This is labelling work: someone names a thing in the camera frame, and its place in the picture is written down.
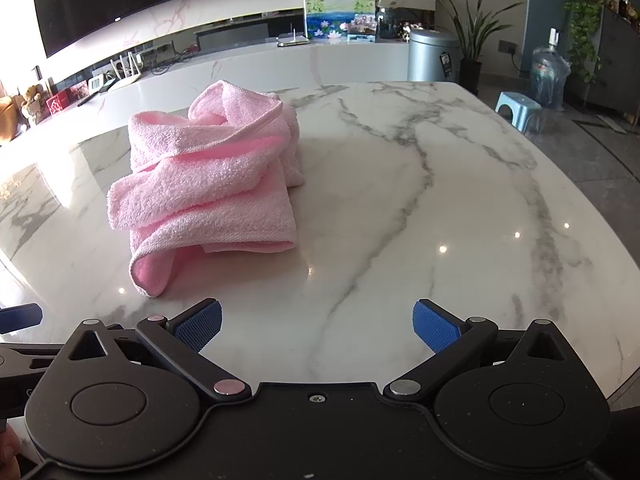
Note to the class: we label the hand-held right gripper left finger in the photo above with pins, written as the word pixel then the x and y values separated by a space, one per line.
pixel 200 326

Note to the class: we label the light blue plastic stool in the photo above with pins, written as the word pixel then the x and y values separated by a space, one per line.
pixel 517 105

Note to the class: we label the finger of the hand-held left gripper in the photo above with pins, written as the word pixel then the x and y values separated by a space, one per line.
pixel 20 317

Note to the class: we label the lotus pond painting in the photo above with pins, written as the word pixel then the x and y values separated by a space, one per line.
pixel 330 15

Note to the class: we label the black television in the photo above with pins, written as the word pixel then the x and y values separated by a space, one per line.
pixel 125 0

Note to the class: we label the brown round pot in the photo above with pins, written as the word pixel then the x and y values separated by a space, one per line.
pixel 10 120

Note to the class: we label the silver trash bin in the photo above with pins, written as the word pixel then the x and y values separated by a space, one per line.
pixel 432 57

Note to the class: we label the pink towel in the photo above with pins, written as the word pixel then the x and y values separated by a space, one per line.
pixel 200 185

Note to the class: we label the trailing ivy plant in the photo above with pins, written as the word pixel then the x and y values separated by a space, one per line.
pixel 582 25

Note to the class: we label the grey cabinet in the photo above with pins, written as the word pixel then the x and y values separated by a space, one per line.
pixel 617 60

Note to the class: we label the teddy bear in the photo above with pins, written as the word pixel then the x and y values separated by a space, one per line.
pixel 33 105

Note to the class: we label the clear acrylic stand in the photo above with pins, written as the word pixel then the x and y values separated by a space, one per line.
pixel 292 40

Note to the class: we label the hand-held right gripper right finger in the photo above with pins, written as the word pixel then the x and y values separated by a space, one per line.
pixel 435 327

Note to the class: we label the black and white figurine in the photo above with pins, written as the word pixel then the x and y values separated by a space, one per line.
pixel 411 31

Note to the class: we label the pink photo frame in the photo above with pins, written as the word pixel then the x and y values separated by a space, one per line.
pixel 78 93

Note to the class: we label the small photo calendar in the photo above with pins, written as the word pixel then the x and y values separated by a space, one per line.
pixel 361 30

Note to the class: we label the blue water jug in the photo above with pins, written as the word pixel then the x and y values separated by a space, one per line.
pixel 549 75

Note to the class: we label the wall power outlet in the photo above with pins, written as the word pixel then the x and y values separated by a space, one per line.
pixel 508 47

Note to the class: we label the long-leaf potted plant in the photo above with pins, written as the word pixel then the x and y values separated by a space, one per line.
pixel 472 45

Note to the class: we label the red box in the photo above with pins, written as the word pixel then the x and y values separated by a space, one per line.
pixel 58 105

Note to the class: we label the white router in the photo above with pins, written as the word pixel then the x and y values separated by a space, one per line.
pixel 127 75

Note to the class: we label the small white clock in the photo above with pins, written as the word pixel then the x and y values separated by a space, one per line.
pixel 97 85

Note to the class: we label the person's left hand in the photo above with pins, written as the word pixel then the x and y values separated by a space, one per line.
pixel 7 457

